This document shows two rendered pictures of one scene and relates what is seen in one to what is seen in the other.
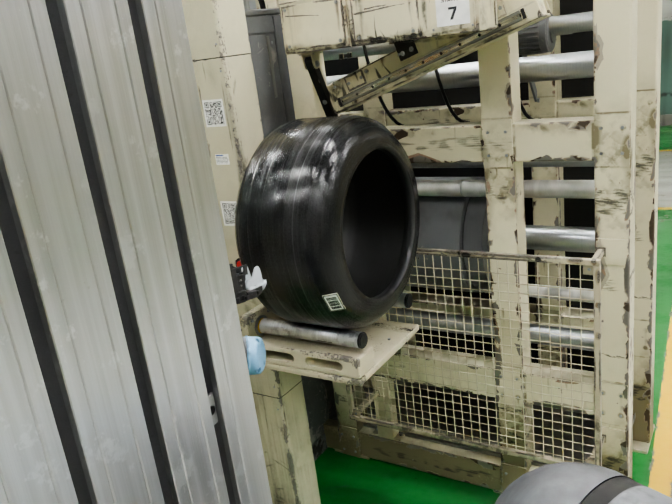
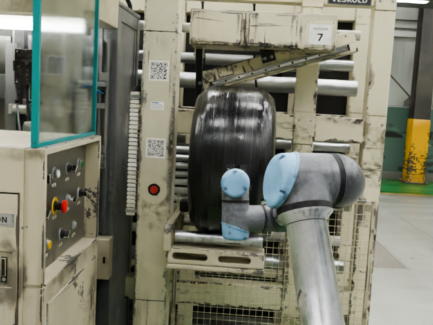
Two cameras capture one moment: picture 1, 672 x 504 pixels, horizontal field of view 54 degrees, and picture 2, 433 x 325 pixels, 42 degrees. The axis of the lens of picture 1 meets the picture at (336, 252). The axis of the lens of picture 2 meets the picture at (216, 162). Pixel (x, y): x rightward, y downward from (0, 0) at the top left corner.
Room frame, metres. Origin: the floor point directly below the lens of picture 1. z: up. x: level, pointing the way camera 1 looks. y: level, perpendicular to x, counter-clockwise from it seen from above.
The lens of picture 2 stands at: (-0.07, 1.18, 1.43)
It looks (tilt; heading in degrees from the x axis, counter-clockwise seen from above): 7 degrees down; 329
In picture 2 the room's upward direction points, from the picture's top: 3 degrees clockwise
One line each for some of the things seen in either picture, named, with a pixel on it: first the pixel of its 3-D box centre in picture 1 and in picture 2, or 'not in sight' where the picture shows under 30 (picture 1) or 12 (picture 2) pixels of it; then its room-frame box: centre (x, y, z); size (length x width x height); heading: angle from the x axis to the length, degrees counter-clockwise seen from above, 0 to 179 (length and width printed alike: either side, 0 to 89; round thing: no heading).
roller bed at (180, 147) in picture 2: not in sight; (178, 176); (2.26, 0.00, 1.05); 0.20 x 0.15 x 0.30; 56
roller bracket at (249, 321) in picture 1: (286, 306); (174, 226); (1.92, 0.17, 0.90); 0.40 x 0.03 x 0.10; 146
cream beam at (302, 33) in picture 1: (391, 15); (262, 33); (2.00, -0.24, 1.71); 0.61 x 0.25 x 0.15; 56
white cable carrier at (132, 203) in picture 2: not in sight; (134, 153); (1.97, 0.34, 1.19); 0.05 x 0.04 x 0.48; 146
